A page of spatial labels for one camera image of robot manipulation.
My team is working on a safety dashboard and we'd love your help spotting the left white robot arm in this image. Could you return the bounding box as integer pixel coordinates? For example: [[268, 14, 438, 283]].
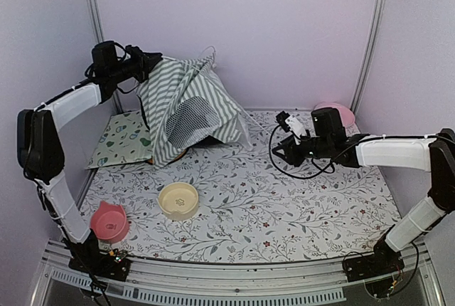
[[16, 41, 163, 273]]

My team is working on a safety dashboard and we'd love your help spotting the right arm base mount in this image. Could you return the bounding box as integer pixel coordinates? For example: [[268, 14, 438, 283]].
[[342, 249, 405, 282]]

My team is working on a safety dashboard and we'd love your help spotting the front aluminium rail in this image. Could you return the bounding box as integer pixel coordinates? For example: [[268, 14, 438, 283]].
[[29, 241, 446, 305]]

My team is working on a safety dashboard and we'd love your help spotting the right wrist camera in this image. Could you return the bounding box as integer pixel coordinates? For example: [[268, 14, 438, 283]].
[[276, 111, 306, 140]]

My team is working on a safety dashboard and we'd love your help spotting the red cat-ear pet bowl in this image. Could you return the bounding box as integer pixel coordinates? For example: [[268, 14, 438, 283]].
[[90, 201, 129, 244]]

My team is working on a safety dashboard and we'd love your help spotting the left aluminium frame post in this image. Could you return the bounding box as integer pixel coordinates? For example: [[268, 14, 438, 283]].
[[80, 0, 124, 113]]

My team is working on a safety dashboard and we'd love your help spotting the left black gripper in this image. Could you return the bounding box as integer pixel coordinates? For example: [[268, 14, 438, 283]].
[[111, 46, 164, 83]]

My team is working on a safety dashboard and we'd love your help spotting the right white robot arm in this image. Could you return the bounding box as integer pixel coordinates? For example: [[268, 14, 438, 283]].
[[268, 107, 454, 275]]

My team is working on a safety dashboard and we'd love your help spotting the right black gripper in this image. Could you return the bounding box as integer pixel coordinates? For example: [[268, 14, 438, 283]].
[[272, 134, 332, 167]]

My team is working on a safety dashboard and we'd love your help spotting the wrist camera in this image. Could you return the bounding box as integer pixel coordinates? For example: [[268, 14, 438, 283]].
[[124, 45, 143, 60], [276, 111, 306, 140]]

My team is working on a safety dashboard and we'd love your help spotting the green patterned cushion mat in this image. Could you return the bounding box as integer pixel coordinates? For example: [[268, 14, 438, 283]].
[[86, 110, 152, 169]]

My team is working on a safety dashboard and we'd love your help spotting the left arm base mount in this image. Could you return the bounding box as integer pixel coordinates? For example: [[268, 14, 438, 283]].
[[68, 249, 132, 282]]

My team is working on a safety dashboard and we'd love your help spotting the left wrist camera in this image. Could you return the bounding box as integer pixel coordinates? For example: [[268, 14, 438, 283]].
[[124, 45, 143, 60]]

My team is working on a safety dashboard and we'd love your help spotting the aluminium frame post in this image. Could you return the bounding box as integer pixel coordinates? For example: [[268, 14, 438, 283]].
[[350, 0, 386, 115], [80, 0, 124, 113]]

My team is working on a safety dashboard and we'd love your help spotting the pink plate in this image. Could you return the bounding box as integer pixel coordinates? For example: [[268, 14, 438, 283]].
[[314, 102, 358, 132]]

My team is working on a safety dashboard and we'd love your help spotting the cream pet bowl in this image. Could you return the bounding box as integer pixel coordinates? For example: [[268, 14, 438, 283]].
[[158, 182, 199, 221]]

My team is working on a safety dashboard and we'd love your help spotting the right aluminium frame post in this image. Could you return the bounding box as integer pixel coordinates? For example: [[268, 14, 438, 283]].
[[350, 0, 386, 115]]

